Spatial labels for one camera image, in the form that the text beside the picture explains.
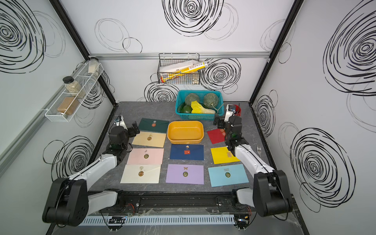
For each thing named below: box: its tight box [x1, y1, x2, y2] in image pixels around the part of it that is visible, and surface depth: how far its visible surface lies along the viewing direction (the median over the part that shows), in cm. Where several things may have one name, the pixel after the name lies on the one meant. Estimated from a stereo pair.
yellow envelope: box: [210, 146, 241, 165], surface depth 93 cm
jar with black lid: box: [62, 75, 86, 99], surface depth 72 cm
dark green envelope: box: [138, 117, 170, 134], surface depth 109 cm
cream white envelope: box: [119, 164, 162, 184], surface depth 86 cm
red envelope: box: [206, 128, 226, 145], surface depth 104 cm
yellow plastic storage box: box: [166, 120, 205, 145], surface depth 101 cm
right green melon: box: [203, 93, 219, 110], surface depth 111 cm
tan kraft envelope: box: [131, 131, 167, 148], surface depth 101 cm
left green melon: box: [185, 93, 200, 107], surface depth 111 cm
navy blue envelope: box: [169, 143, 205, 161], surface depth 95 cm
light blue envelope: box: [207, 163, 250, 188], surface depth 86 cm
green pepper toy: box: [177, 104, 193, 114], surface depth 107 cm
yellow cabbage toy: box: [190, 100, 216, 115], surface depth 107 cm
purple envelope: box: [165, 164, 205, 185], surface depth 86 cm
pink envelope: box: [126, 148, 165, 165], surface depth 93 cm
